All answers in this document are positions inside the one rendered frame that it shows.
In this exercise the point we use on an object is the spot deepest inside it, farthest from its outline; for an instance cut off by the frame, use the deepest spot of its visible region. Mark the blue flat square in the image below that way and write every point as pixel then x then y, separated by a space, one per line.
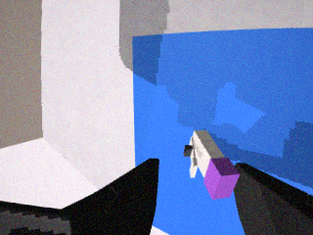
pixel 252 90

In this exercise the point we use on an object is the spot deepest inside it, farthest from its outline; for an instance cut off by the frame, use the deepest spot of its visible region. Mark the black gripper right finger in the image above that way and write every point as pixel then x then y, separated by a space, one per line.
pixel 269 206

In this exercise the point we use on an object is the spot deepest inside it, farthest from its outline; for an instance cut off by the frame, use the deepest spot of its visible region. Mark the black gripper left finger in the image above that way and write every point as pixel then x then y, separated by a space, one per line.
pixel 126 206

